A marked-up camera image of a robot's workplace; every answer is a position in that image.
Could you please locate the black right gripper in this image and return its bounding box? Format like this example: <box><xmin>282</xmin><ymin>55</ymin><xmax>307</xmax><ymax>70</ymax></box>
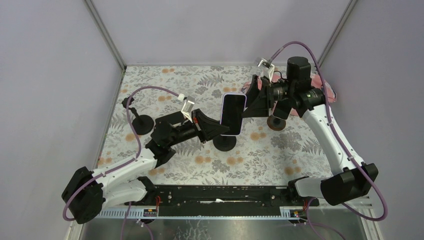
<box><xmin>236</xmin><ymin>75</ymin><xmax>295</xmax><ymax>119</ymax></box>

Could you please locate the black phone stand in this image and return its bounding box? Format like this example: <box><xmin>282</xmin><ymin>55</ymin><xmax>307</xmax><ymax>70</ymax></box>
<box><xmin>212</xmin><ymin>135</ymin><xmax>237</xmax><ymax>152</ymax></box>
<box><xmin>121</xmin><ymin>97</ymin><xmax>155</xmax><ymax>135</ymax></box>

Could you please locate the phone with lavender case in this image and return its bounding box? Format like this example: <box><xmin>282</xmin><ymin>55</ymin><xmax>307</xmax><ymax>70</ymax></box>
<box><xmin>220</xmin><ymin>93</ymin><xmax>247</xmax><ymax>136</ymax></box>

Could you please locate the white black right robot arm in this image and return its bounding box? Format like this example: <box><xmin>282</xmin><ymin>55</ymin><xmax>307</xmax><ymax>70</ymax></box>
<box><xmin>242</xmin><ymin>56</ymin><xmax>379</xmax><ymax>206</ymax></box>

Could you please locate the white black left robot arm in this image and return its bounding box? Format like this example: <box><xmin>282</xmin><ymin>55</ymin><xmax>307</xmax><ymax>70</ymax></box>
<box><xmin>61</xmin><ymin>109</ymin><xmax>230</xmax><ymax>224</ymax></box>

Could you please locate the phone with beige case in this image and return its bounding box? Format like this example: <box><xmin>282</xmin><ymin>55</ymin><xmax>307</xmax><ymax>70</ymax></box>
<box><xmin>155</xmin><ymin>111</ymin><xmax>185</xmax><ymax>125</ymax></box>

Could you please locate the floral patterned table mat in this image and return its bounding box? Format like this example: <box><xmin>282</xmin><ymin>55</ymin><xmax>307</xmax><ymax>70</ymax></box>
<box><xmin>97</xmin><ymin>66</ymin><xmax>332</xmax><ymax>186</ymax></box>

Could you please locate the pink patterned cloth bag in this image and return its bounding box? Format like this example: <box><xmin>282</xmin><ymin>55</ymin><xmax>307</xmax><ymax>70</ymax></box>
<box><xmin>241</xmin><ymin>74</ymin><xmax>336</xmax><ymax>119</ymax></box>

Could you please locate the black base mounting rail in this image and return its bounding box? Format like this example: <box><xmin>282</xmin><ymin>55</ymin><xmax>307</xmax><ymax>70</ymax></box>
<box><xmin>132</xmin><ymin>184</ymin><xmax>319</xmax><ymax>211</ymax></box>

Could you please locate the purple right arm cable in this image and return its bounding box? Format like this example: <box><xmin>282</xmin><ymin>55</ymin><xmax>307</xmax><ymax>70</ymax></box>
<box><xmin>268</xmin><ymin>41</ymin><xmax>389</xmax><ymax>222</ymax></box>

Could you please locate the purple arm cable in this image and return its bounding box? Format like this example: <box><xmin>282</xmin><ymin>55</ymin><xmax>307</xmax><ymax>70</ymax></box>
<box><xmin>268</xmin><ymin>41</ymin><xmax>389</xmax><ymax>222</ymax></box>
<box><xmin>62</xmin><ymin>86</ymin><xmax>185</xmax><ymax>222</ymax></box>

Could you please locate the white slotted cable duct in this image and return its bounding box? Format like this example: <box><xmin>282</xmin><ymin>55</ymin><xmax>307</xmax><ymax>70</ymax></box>
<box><xmin>96</xmin><ymin>207</ymin><xmax>309</xmax><ymax>220</ymax></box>

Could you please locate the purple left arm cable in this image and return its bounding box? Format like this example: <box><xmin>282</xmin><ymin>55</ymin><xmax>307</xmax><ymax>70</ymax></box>
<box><xmin>62</xmin><ymin>86</ymin><xmax>185</xmax><ymax>222</ymax></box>

